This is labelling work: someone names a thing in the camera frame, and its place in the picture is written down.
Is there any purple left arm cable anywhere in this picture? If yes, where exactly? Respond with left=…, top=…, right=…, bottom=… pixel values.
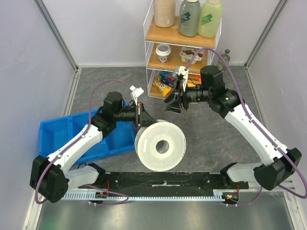
left=35, top=80, right=135, bottom=206

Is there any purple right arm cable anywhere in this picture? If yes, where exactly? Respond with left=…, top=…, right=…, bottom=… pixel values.
left=184, top=47, right=307, bottom=207

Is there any blue plastic compartment bin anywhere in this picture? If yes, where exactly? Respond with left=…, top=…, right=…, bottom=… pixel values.
left=39, top=112, right=135, bottom=165

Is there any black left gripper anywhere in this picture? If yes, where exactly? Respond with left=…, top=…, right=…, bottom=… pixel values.
left=114, top=102, right=159, bottom=127

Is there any clear glass bottle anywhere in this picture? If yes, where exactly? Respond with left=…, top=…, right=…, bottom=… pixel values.
left=217, top=49, right=230, bottom=72

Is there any right aluminium frame post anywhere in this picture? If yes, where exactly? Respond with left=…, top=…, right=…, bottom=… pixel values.
left=244, top=0, right=288, bottom=69

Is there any aluminium frame post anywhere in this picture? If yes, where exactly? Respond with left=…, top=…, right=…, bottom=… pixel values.
left=34, top=0, right=79, bottom=71
left=244, top=0, right=288, bottom=69

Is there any white yogurt cup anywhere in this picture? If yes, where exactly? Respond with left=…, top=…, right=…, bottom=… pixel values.
left=155, top=44, right=171, bottom=63

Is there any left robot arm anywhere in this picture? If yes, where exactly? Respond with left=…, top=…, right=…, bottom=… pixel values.
left=30, top=87, right=157, bottom=204

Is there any orange snack box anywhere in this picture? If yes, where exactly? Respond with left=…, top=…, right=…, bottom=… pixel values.
left=187, top=73, right=202, bottom=88

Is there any grey slotted cable duct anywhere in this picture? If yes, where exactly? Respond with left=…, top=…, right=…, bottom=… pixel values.
left=62, top=190, right=225, bottom=202

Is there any white wire shelf rack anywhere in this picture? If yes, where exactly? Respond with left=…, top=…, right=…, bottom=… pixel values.
left=143, top=0, right=222, bottom=99

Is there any grey green bottle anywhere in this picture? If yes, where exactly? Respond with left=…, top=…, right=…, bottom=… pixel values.
left=178, top=0, right=201, bottom=37

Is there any left aluminium frame post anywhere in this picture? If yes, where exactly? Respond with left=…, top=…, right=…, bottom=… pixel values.
left=34, top=0, right=79, bottom=71

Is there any blue snack box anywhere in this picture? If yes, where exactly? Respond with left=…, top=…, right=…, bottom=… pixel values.
left=158, top=71, right=177, bottom=88

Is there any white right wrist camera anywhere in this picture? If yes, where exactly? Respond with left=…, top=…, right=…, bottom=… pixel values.
left=173, top=66, right=189, bottom=92

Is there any chocolate dessert tub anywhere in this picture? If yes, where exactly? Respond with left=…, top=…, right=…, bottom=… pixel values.
left=179, top=46, right=204, bottom=65

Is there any light green bottle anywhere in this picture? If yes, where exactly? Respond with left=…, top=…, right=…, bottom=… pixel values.
left=197, top=0, right=223, bottom=38

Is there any grey plastic cable spool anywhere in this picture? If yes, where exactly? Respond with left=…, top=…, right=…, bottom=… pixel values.
left=135, top=120, right=187, bottom=172

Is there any yellow candy bag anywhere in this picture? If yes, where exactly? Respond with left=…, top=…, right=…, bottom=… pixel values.
left=153, top=78, right=172, bottom=97

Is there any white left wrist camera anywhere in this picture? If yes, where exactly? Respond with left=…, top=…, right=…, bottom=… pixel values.
left=130, top=85, right=144, bottom=104

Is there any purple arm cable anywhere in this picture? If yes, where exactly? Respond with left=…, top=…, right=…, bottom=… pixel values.
left=184, top=47, right=307, bottom=207
left=35, top=80, right=135, bottom=206

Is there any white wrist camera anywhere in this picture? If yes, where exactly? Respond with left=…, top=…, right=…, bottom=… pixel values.
left=130, top=85, right=144, bottom=104
left=173, top=66, right=189, bottom=92

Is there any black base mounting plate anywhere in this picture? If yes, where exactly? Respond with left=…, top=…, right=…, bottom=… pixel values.
left=93, top=172, right=249, bottom=197

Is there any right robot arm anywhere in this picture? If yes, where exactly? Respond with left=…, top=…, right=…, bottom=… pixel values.
left=165, top=65, right=302, bottom=190

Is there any beige bottle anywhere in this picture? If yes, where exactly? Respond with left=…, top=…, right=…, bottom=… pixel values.
left=154, top=0, right=176, bottom=28

